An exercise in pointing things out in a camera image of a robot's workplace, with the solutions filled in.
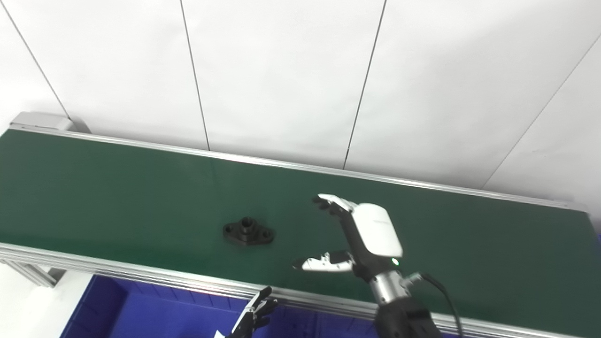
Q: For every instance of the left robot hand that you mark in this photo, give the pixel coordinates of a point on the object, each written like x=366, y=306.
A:
x=257, y=312

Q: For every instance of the green conveyor belt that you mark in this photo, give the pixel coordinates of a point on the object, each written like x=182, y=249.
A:
x=141, y=274
x=141, y=197

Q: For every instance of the aluminium conveyor support leg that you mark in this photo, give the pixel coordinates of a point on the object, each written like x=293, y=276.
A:
x=33, y=274

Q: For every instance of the black flanged metal part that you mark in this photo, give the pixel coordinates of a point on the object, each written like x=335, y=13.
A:
x=248, y=232

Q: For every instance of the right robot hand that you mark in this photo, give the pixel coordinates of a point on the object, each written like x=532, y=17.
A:
x=375, y=234

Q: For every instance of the grey conveyor end housing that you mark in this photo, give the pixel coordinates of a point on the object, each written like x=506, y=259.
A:
x=44, y=121

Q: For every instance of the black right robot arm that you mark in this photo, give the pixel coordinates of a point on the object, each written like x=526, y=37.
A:
x=404, y=319

